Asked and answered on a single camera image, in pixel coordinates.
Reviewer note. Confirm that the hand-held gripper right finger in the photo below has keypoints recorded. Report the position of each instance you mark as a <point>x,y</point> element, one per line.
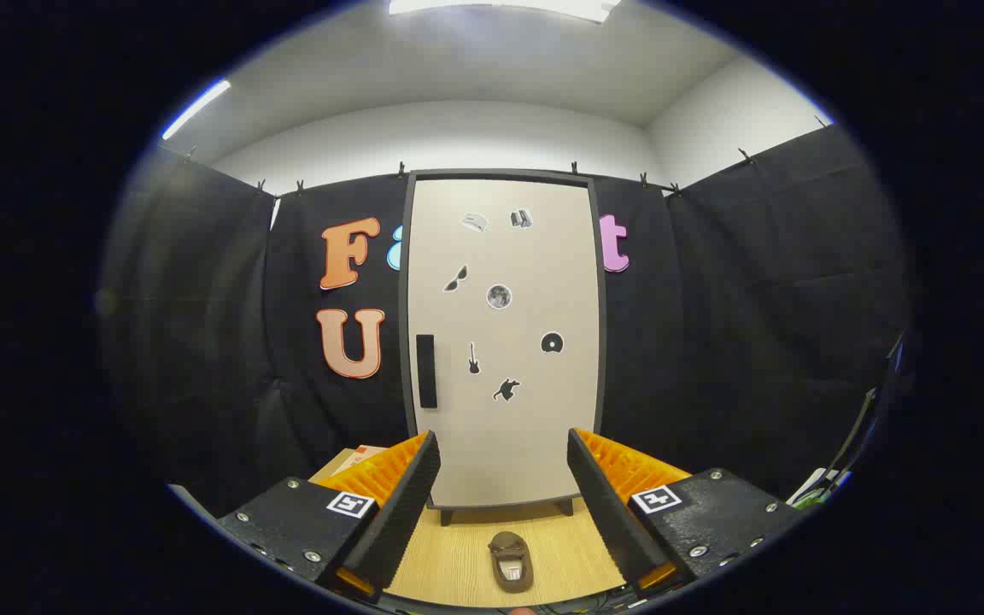
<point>607,504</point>

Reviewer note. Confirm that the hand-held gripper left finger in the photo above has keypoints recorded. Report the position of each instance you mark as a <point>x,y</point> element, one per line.
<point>402,504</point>

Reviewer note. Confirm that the brown fuzzy shoe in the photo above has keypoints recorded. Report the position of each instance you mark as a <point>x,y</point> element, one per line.
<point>509,547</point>

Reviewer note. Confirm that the beige shoe cabinet door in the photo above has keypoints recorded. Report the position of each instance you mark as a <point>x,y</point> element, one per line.
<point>509,444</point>

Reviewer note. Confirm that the dark grey shoe cabinet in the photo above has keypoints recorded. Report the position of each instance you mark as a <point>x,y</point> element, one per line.
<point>500,174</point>

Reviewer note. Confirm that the beige cover book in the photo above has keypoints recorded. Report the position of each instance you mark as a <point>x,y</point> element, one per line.
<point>357,458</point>

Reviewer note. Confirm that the white paper sheet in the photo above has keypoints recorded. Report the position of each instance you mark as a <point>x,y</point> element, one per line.
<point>808,487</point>

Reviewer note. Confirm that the green object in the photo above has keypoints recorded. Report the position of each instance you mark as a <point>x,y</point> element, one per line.
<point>812,500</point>

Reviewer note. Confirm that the black backdrop cloth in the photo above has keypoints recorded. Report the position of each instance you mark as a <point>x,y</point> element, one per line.
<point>202,342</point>

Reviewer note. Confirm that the long ceiling light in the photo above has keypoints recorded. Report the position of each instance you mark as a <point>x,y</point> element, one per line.
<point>500,7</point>
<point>197,108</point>

